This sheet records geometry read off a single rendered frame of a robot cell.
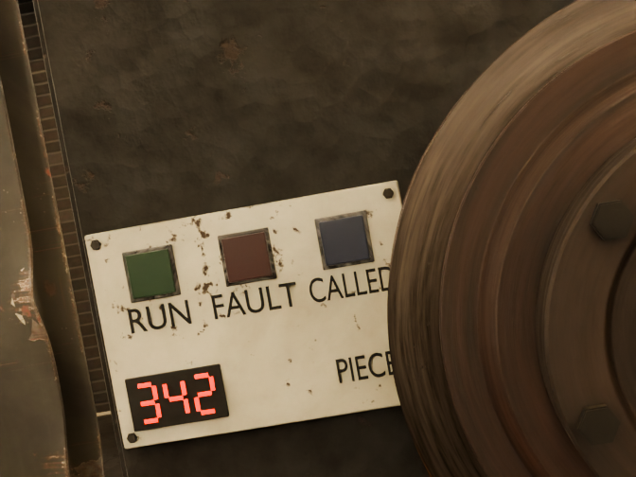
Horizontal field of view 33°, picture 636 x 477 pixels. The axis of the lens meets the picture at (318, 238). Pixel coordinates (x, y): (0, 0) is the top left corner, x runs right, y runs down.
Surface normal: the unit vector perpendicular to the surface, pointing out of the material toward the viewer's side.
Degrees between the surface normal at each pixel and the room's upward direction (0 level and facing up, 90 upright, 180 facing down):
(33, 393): 90
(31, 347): 92
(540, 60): 90
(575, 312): 90
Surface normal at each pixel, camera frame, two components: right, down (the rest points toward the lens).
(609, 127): -0.07, 0.07
